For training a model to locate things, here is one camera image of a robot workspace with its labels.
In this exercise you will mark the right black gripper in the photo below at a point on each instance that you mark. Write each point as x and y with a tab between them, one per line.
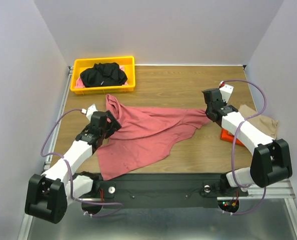
211	115

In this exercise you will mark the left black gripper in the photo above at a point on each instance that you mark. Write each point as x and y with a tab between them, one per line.
113	126

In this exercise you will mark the pink red t shirt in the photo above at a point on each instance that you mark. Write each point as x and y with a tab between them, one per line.
147	136

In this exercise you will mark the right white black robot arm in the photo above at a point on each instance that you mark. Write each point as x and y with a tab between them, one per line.
271	159

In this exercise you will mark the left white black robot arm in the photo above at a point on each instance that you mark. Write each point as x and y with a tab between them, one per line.
50	193

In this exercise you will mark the folded orange t shirt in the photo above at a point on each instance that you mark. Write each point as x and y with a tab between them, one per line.
226	136

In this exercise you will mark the light pink t shirt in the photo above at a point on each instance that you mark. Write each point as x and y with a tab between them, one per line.
79	83

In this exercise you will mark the black t shirt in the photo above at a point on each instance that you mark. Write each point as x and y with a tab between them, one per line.
103	75

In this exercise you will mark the folded beige t shirt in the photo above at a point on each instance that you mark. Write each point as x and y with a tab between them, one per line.
263	123

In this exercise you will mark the yellow plastic bin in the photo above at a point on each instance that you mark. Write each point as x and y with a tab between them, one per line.
84	63

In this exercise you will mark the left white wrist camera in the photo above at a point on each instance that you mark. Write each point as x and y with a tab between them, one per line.
89	112

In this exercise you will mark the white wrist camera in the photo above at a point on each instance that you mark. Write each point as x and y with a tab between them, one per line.
226	91
89	112

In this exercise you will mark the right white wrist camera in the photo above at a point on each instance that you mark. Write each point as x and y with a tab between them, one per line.
226	91

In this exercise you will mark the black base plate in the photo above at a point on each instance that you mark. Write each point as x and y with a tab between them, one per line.
152	190

